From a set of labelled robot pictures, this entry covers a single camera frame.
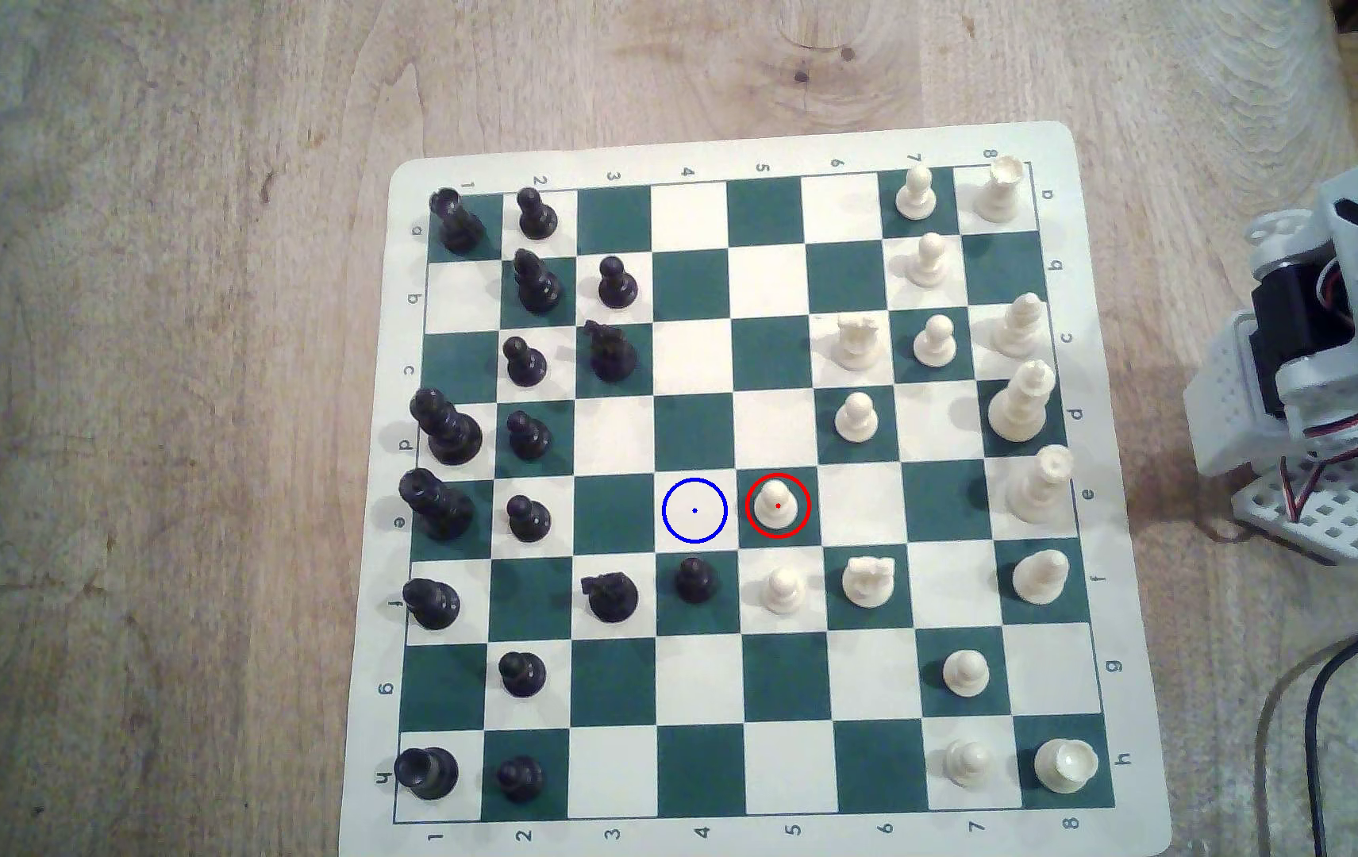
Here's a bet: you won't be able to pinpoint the green white chess mat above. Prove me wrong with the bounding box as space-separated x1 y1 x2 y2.
338 120 1175 857

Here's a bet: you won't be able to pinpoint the white knight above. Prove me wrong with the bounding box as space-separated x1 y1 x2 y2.
832 313 885 371
841 555 898 611

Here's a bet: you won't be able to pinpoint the black bishop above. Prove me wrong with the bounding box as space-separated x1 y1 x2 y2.
510 248 564 316
402 578 464 631

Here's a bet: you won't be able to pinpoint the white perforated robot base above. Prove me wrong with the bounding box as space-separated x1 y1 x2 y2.
1231 458 1358 564

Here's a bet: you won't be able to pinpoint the black knight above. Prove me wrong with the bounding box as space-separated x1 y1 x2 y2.
583 319 640 385
581 572 641 625

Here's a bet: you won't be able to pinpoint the white rook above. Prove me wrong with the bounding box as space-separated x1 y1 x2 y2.
972 158 1025 224
1034 738 1099 797

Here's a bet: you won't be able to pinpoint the white bishop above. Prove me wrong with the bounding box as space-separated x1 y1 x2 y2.
1010 548 1071 606
991 293 1047 359

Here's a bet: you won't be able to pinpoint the black queen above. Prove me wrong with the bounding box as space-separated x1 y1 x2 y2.
398 467 475 543

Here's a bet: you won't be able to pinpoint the white pawn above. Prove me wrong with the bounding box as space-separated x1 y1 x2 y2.
753 479 802 531
943 650 991 699
906 232 952 290
913 314 957 369
945 739 994 788
762 567 809 617
834 391 879 444
895 165 938 221

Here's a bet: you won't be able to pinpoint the white queen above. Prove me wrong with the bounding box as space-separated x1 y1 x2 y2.
1006 444 1075 525

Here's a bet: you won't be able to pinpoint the white queen row d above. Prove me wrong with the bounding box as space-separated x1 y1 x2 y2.
987 359 1057 443

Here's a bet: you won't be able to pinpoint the red white black servo wire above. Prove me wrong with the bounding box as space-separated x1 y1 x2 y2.
1283 452 1329 525

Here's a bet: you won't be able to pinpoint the black rook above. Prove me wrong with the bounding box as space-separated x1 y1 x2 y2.
394 746 460 801
429 186 487 256

